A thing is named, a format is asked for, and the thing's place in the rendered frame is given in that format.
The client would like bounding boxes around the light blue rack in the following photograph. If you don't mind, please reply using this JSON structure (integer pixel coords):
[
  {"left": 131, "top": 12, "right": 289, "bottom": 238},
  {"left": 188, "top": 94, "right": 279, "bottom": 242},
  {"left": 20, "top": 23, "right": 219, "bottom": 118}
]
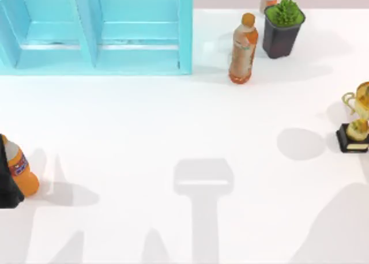
[{"left": 0, "top": 0, "right": 193, "bottom": 76}]

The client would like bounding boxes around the green plant in black pot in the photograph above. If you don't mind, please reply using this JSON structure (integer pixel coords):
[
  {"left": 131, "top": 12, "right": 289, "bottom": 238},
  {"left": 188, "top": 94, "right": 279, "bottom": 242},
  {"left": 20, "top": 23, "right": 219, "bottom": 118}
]
[{"left": 262, "top": 0, "right": 306, "bottom": 59}]

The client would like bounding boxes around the gold trophy on black base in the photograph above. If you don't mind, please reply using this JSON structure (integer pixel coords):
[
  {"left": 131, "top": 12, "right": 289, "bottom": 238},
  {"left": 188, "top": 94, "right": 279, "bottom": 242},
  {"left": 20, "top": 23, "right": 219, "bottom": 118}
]
[{"left": 336, "top": 81, "right": 369, "bottom": 154}]

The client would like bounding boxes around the tall orange tea bottle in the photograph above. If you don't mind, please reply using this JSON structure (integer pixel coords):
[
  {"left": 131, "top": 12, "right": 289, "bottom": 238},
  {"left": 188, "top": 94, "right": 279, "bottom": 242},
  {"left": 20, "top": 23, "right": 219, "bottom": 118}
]
[{"left": 228, "top": 12, "right": 259, "bottom": 85}]

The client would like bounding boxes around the white bottle with orange cap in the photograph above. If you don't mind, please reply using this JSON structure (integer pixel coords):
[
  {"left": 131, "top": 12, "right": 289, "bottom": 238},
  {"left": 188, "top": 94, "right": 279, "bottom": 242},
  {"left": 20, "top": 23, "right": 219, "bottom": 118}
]
[{"left": 259, "top": 0, "right": 280, "bottom": 15}]

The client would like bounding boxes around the orange soda bottle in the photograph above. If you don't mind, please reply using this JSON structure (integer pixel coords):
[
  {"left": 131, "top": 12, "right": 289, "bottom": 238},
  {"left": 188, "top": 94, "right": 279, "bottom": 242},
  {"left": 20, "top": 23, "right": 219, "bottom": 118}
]
[{"left": 2, "top": 135, "right": 40, "bottom": 197}]

